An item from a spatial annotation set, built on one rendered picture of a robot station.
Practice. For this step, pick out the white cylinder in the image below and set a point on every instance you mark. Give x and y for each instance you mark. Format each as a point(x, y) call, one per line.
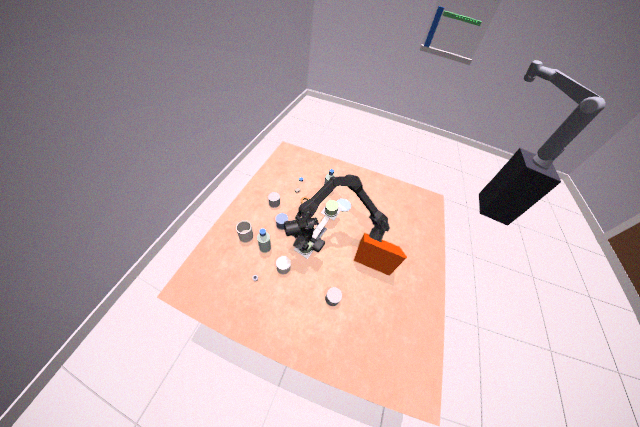
point(283, 265)
point(333, 296)
point(273, 199)

